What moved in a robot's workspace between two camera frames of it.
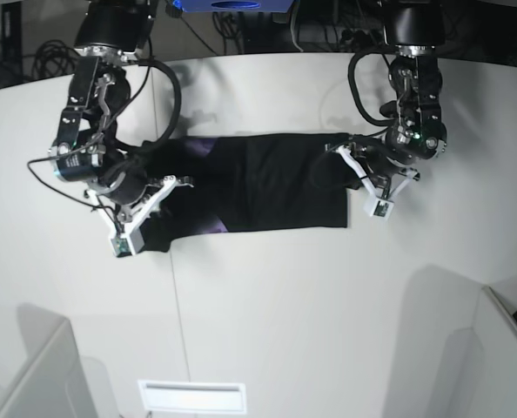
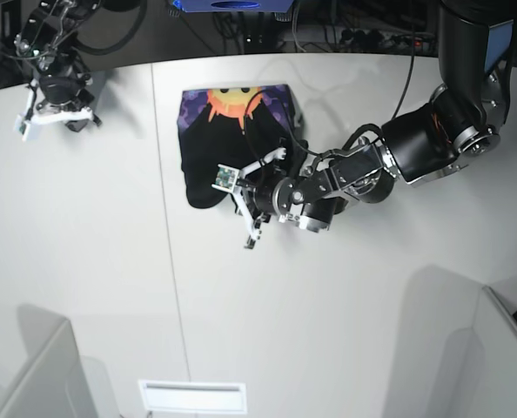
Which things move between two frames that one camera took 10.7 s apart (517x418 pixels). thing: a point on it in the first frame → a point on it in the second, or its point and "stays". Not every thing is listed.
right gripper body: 383,175 → 256,199
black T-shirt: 245,182 → 234,126
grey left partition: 54,380 stays
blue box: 232,6 stays
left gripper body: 125,199 → 65,99
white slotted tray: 192,396 stays
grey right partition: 493,367 stays
